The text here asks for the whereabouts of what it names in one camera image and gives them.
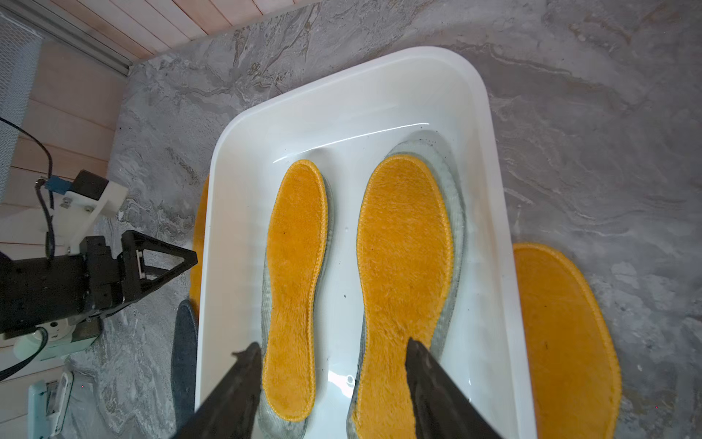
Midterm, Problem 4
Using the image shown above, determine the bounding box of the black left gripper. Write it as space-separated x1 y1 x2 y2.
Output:
1 230 197 335

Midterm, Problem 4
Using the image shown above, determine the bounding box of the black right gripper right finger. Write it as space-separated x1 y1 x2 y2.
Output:
405 338 500 438

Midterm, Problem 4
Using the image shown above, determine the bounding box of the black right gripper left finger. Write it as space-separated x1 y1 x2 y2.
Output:
175 342 263 438

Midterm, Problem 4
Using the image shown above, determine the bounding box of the white textured insole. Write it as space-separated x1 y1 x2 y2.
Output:
344 139 467 439
256 177 335 438

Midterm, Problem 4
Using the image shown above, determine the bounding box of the dark grey insole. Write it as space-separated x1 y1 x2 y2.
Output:
171 299 197 430

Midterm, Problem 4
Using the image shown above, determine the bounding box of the yellow fuzzy insole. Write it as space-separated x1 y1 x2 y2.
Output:
513 243 622 438
263 160 329 423
188 179 210 319
350 154 456 439

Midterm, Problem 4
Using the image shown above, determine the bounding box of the white plastic storage box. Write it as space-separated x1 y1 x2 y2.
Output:
195 47 537 438

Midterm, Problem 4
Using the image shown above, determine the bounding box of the pale green small device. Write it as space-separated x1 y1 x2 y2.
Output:
14 318 102 438

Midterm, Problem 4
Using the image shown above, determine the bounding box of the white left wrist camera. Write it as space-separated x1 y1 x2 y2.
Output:
46 169 128 254

